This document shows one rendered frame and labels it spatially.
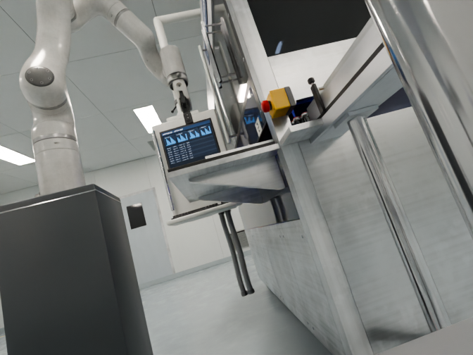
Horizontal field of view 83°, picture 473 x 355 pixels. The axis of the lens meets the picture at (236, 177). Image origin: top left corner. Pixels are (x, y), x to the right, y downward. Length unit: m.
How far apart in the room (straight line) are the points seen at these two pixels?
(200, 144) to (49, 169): 1.24
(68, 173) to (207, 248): 5.67
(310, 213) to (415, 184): 0.40
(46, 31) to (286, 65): 0.83
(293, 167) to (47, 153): 0.76
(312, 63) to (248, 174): 0.49
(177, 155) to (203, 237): 4.59
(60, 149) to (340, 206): 0.90
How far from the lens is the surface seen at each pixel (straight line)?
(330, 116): 0.83
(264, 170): 1.02
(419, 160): 1.16
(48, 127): 0.99
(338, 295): 0.97
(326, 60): 1.16
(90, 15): 1.35
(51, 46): 1.15
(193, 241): 6.47
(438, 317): 0.86
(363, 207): 1.01
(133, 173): 6.92
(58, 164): 0.94
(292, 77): 1.08
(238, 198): 1.49
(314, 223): 0.93
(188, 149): 2.00
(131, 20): 1.27
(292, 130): 0.83
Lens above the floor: 0.63
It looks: 11 degrees up
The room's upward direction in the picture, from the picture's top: 17 degrees counter-clockwise
